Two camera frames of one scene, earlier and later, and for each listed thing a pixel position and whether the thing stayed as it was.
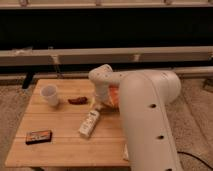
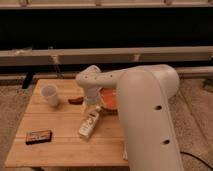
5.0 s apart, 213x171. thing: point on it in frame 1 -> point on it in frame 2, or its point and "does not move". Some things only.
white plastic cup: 51,92 does not move
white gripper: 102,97 -> 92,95
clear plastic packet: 126,154 does not move
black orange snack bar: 34,137 does not move
